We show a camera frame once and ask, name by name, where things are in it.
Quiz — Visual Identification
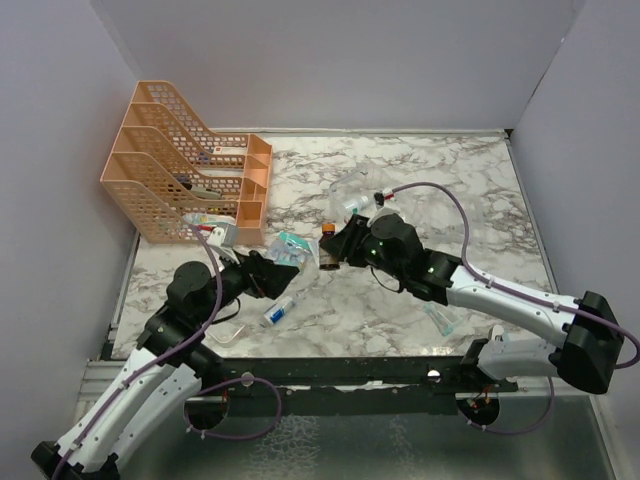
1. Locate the blue white wrapped tube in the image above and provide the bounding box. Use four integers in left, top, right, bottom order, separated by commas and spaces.
262, 293, 300, 326

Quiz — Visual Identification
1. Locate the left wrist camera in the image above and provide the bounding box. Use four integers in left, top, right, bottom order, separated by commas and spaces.
197, 223, 238, 248

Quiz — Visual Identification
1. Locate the red white box in organizer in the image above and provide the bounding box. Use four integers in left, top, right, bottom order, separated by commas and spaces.
212, 146, 247, 155

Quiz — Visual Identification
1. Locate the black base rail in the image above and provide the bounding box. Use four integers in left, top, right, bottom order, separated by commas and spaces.
191, 356, 517, 419

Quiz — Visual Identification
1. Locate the white plastic bottle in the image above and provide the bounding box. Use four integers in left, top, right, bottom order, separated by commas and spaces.
341, 195, 371, 215

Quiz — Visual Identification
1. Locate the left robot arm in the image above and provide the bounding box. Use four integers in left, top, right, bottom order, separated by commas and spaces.
31, 251, 299, 479

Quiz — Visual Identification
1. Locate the teal bandage packet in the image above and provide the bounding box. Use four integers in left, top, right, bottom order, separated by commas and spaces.
267, 244, 312, 272
275, 232, 317, 256

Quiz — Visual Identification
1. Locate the clear teal wrapped pad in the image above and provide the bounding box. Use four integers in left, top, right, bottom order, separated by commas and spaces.
423, 302, 462, 337

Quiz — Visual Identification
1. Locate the brown syrup bottle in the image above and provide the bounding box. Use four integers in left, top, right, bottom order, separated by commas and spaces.
318, 223, 340, 271

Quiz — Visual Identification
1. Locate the stapler in organizer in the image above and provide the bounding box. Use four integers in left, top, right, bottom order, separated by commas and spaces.
181, 182, 223, 200

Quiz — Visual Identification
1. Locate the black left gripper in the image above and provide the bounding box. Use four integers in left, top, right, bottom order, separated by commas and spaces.
197, 245, 299, 324

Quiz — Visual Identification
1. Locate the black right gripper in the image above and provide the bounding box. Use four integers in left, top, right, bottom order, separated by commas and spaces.
322, 213, 406, 282

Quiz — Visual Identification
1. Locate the tube package in organizer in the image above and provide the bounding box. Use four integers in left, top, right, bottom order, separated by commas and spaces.
182, 212, 235, 228

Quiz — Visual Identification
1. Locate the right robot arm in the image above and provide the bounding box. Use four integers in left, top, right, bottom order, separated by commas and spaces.
320, 214, 624, 394

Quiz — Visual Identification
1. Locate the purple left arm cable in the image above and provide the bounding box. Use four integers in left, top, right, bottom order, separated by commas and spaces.
49, 222, 286, 480

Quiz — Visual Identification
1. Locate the clear medicine kit box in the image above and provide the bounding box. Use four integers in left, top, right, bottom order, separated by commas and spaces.
328, 167, 474, 251

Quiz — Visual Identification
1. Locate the orange plastic file organizer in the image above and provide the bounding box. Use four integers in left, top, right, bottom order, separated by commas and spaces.
101, 80, 272, 245

